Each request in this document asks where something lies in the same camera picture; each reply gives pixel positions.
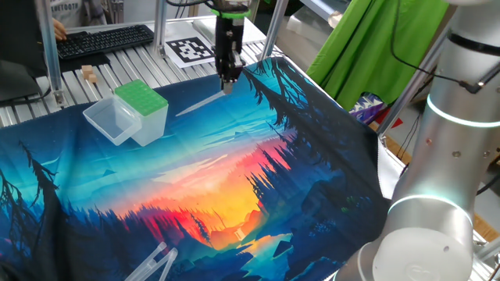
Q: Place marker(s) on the person hand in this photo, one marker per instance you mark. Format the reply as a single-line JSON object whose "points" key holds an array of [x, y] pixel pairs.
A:
{"points": [[60, 30]]}

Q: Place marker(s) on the bright green cloth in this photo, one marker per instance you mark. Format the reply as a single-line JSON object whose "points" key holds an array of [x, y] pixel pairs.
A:
{"points": [[371, 47]]}

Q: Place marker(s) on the forest sunset printed cloth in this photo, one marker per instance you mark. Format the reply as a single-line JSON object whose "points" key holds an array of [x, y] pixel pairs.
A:
{"points": [[156, 175]]}

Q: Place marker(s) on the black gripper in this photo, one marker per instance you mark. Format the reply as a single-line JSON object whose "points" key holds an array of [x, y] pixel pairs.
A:
{"points": [[226, 43]]}

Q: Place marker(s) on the person torso grey shirt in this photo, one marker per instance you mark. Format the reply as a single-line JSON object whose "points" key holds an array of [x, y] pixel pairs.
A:
{"points": [[68, 9]]}

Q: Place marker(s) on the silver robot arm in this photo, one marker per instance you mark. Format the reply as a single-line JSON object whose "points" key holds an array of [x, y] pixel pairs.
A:
{"points": [[441, 175]]}

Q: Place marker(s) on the black keyboard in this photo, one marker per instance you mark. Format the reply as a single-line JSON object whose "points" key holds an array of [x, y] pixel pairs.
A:
{"points": [[105, 41]]}

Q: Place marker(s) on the purple patterned package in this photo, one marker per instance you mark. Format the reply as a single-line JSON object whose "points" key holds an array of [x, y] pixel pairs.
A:
{"points": [[365, 108]]}

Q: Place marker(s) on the aluminium frame post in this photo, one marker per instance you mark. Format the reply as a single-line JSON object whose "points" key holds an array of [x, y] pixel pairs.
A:
{"points": [[48, 50], [273, 27], [410, 84], [160, 23]]}

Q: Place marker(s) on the small wooden block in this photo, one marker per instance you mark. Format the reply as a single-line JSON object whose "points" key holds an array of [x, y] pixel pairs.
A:
{"points": [[93, 78], [86, 70]]}

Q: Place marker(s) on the black monitor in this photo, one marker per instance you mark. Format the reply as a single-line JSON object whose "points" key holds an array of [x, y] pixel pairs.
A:
{"points": [[19, 39]]}

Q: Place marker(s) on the clear plastic box lid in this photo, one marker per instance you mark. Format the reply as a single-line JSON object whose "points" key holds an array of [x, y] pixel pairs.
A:
{"points": [[111, 119]]}

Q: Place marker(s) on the black white marker sheet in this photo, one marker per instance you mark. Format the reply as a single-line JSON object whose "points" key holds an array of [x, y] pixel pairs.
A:
{"points": [[191, 50]]}

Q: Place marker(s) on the green pipette tip holder box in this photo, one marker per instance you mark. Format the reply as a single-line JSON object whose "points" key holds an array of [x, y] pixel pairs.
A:
{"points": [[144, 101]]}

